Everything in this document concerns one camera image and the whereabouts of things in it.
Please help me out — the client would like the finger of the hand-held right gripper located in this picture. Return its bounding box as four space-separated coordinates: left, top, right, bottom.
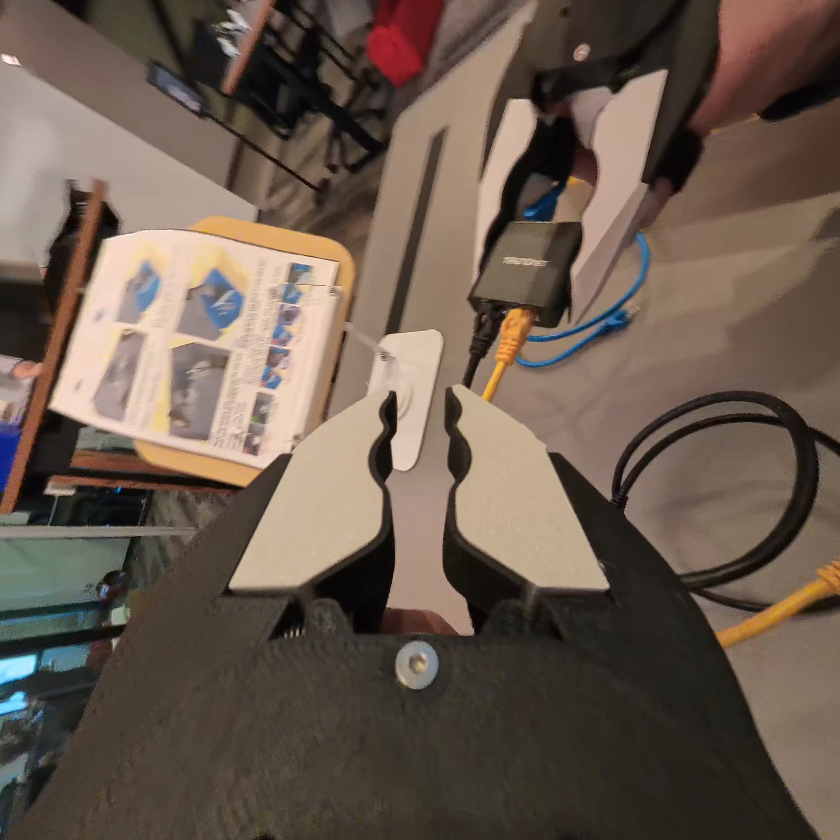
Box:
567 69 670 324
474 97 559 280

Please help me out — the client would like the black network switch box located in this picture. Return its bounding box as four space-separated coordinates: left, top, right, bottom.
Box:
467 221 585 328

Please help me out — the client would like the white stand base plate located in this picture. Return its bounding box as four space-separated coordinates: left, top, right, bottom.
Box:
366 329 446 473

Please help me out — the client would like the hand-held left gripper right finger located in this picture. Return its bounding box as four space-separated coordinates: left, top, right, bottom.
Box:
444 385 611 621

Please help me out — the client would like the person's right hand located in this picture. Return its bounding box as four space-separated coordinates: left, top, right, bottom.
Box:
688 0 840 137

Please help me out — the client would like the dark furniture frame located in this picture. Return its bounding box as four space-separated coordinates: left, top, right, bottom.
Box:
190 0 388 194

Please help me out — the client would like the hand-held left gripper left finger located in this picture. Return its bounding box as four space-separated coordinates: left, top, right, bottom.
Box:
228 390 399 621

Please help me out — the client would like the red plastic bin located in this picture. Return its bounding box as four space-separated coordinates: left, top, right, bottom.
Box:
365 0 445 88

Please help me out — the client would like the blue ethernet cable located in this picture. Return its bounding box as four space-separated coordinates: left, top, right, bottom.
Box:
515 178 652 368

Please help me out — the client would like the orange ethernet cable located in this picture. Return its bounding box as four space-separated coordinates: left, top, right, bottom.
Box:
481 307 840 648

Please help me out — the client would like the printed instruction sheet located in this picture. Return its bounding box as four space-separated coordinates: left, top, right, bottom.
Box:
49 230 347 471

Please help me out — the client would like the black ethernet cable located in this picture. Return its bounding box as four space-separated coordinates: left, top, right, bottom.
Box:
461 303 840 613

